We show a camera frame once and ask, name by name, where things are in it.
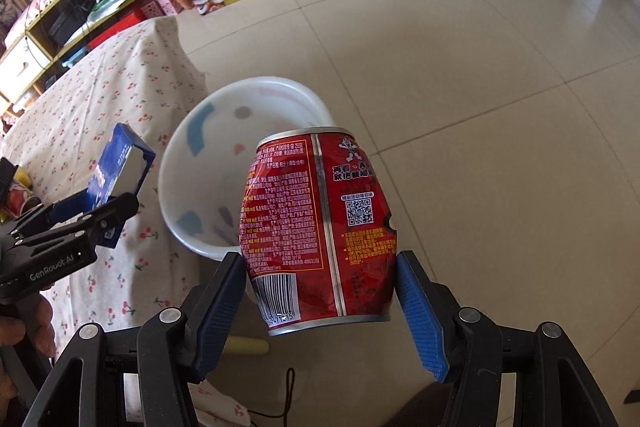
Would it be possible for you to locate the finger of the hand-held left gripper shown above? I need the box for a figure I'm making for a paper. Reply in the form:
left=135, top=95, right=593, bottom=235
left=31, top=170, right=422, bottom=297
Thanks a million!
left=10, top=192, right=140, bottom=259
left=10, top=188, right=94, bottom=238

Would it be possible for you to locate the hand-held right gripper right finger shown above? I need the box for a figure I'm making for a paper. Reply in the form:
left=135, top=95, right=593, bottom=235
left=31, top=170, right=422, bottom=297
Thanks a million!
left=394, top=250, right=622, bottom=427

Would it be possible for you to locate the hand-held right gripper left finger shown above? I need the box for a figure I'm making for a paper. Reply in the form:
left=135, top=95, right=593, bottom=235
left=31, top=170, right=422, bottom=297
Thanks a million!
left=22, top=251, right=247, bottom=427

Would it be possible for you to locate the blue cardboard box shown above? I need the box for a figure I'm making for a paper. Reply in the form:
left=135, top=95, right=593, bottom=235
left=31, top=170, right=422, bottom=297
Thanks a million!
left=86, top=123, right=157, bottom=249

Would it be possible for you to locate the red drink can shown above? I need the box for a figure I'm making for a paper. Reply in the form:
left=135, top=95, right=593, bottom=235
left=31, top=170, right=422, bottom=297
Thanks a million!
left=239, top=127, right=399, bottom=338

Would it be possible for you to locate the white plastic bin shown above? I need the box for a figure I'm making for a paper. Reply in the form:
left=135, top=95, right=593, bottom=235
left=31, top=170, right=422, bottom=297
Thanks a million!
left=158, top=77, right=337, bottom=308

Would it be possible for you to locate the person's left hand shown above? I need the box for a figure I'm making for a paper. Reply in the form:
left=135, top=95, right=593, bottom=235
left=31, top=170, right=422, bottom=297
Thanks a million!
left=0, top=288, right=57, bottom=359

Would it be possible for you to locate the yellow stick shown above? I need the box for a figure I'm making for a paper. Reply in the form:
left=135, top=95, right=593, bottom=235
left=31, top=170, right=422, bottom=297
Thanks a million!
left=227, top=336, right=271, bottom=356

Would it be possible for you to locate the red printed paper cup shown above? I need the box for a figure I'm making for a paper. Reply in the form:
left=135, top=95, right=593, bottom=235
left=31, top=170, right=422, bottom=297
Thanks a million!
left=0, top=167, right=42, bottom=224

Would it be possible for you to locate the cherry print tablecloth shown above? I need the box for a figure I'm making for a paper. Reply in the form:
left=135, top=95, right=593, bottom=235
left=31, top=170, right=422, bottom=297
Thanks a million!
left=0, top=17, right=251, bottom=427

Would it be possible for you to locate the red flat box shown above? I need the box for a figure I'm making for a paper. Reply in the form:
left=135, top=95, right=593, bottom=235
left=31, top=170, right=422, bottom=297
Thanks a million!
left=87, top=9, right=146, bottom=50

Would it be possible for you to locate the black electronic device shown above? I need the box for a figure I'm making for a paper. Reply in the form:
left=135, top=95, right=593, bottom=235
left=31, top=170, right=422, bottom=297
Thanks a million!
left=47, top=0, right=96, bottom=46

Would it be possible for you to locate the pink patterned box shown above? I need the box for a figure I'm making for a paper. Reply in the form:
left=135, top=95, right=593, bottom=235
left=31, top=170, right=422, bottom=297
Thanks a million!
left=140, top=0, right=184, bottom=20

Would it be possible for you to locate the black cord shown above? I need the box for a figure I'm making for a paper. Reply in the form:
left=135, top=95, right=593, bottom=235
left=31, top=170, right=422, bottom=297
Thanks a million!
left=249, top=368, right=302, bottom=427

